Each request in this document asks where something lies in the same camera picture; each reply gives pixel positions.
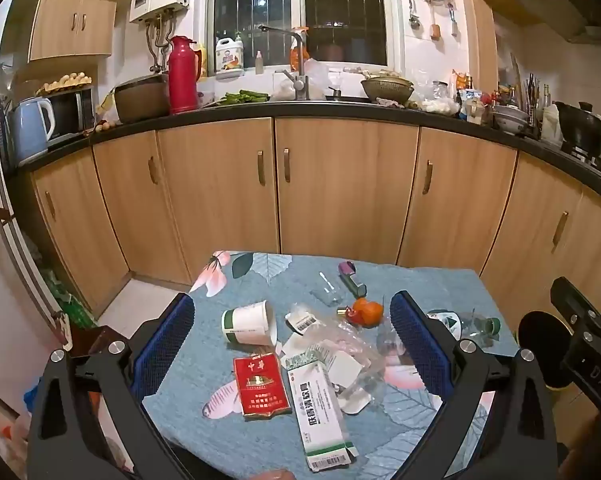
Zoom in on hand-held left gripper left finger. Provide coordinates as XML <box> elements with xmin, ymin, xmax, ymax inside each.
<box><xmin>26</xmin><ymin>291</ymin><xmax>201</xmax><ymax>480</ymax></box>

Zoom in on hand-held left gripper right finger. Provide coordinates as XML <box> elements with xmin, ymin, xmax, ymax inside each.
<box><xmin>389</xmin><ymin>290</ymin><xmax>571</xmax><ymax>480</ymax></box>

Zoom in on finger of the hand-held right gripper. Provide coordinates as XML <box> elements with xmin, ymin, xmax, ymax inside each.
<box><xmin>550</xmin><ymin>276</ymin><xmax>601</xmax><ymax>342</ymax></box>

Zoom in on crushed clear plastic bottle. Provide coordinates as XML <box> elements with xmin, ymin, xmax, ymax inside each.
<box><xmin>425</xmin><ymin>307</ymin><xmax>502</xmax><ymax>350</ymax></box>

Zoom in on black trash bin gold rim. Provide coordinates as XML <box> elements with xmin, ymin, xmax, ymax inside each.
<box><xmin>517</xmin><ymin>310</ymin><xmax>577</xmax><ymax>392</ymax></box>

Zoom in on orange tangerine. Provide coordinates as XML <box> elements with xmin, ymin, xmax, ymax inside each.
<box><xmin>353</xmin><ymin>298</ymin><xmax>384</xmax><ymax>329</ymax></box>

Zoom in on clear plastic bag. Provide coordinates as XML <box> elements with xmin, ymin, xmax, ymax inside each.
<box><xmin>300</xmin><ymin>305</ymin><xmax>411</xmax><ymax>401</ymax></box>

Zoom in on white blister tray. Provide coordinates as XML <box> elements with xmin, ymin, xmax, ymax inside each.
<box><xmin>336</xmin><ymin>386</ymin><xmax>373</xmax><ymax>415</ymax></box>
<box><xmin>325</xmin><ymin>350</ymin><xmax>365</xmax><ymax>386</ymax></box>

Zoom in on white green paper cup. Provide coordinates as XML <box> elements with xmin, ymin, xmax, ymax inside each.
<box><xmin>221</xmin><ymin>300</ymin><xmax>278</xmax><ymax>347</ymax></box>

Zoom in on purple green lighter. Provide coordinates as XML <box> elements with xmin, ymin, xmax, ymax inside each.
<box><xmin>338</xmin><ymin>261</ymin><xmax>367</xmax><ymax>297</ymax></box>

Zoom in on red cigarette pack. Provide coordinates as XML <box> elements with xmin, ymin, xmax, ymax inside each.
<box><xmin>232</xmin><ymin>352</ymin><xmax>292</xmax><ymax>421</ymax></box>

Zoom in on small clear plastic package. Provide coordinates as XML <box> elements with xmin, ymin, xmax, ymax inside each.
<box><xmin>313</xmin><ymin>271</ymin><xmax>343</xmax><ymax>306</ymax></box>

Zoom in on green white medicine box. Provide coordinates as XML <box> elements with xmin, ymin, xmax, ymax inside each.
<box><xmin>283</xmin><ymin>349</ymin><xmax>360</xmax><ymax>473</ymax></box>

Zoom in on white barcode tag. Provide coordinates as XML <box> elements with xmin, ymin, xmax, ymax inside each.
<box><xmin>286</xmin><ymin>310</ymin><xmax>317</xmax><ymax>333</ymax></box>

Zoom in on white paper scrap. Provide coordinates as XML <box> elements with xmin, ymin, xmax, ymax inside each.
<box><xmin>279</xmin><ymin>332</ymin><xmax>311</xmax><ymax>358</ymax></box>

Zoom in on green bottle pack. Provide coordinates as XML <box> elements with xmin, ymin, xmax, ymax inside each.
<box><xmin>40</xmin><ymin>267</ymin><xmax>98</xmax><ymax>331</ymax></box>

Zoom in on blue plastic bag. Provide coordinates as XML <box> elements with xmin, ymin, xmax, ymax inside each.
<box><xmin>23</xmin><ymin>375</ymin><xmax>46</xmax><ymax>413</ymax></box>

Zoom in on black wok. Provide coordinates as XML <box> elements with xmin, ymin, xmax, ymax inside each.
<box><xmin>553</xmin><ymin>101</ymin><xmax>601</xmax><ymax>157</ymax></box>

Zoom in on wooden lower cabinet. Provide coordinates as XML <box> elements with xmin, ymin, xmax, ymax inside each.
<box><xmin>28</xmin><ymin>117</ymin><xmax>601</xmax><ymax>341</ymax></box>

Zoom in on wooden cabinet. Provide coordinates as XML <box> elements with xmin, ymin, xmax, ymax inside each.
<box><xmin>19</xmin><ymin>0</ymin><xmax>140</xmax><ymax>64</ymax></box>
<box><xmin>28</xmin><ymin>117</ymin><xmax>601</xmax><ymax>341</ymax></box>

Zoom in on white refrigerator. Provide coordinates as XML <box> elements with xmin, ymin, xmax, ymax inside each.
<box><xmin>0</xmin><ymin>95</ymin><xmax>74</xmax><ymax>351</ymax></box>

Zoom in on brown cooking pot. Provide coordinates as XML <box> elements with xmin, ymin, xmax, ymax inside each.
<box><xmin>113</xmin><ymin>75</ymin><xmax>171</xmax><ymax>123</ymax></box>

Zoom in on microwave oven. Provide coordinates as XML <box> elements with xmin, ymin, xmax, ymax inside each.
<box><xmin>40</xmin><ymin>85</ymin><xmax>97</xmax><ymax>148</ymax></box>

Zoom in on black countertop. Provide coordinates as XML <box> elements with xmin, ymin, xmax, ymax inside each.
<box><xmin>10</xmin><ymin>99</ymin><xmax>601</xmax><ymax>186</ymax></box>

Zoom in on blue electric kettle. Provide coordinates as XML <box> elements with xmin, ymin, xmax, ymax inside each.
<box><xmin>8</xmin><ymin>96</ymin><xmax>56</xmax><ymax>167</ymax></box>

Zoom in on woven colander basket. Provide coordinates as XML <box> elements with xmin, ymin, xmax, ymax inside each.
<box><xmin>360</xmin><ymin>76</ymin><xmax>415</xmax><ymax>102</ymax></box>

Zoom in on green vegetables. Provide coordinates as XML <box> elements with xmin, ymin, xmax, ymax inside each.
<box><xmin>221</xmin><ymin>89</ymin><xmax>271</xmax><ymax>106</ymax></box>

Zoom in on red thermos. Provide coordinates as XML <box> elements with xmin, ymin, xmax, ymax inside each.
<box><xmin>166</xmin><ymin>36</ymin><xmax>201</xmax><ymax>115</ymax></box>

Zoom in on tray of eggs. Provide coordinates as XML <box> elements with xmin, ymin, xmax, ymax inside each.
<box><xmin>36</xmin><ymin>72</ymin><xmax>94</xmax><ymax>95</ymax></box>

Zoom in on white plastic bag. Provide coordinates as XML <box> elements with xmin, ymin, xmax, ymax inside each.
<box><xmin>270</xmin><ymin>59</ymin><xmax>342</xmax><ymax>101</ymax></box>

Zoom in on white detergent bottle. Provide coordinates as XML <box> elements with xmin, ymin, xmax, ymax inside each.
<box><xmin>215</xmin><ymin>36</ymin><xmax>245</xmax><ymax>79</ymax></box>

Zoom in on metal faucet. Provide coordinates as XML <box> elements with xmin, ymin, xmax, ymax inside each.
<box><xmin>258</xmin><ymin>25</ymin><xmax>312</xmax><ymax>102</ymax></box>

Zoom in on orange bottle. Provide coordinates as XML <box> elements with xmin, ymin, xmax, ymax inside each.
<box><xmin>289</xmin><ymin>26</ymin><xmax>310</xmax><ymax>73</ymax></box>

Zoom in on wooden upper cabinet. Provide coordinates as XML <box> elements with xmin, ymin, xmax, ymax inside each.
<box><xmin>19</xmin><ymin>0</ymin><xmax>140</xmax><ymax>64</ymax></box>

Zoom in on window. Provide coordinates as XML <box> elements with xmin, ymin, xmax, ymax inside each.
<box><xmin>205</xmin><ymin>0</ymin><xmax>398</xmax><ymax>77</ymax></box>

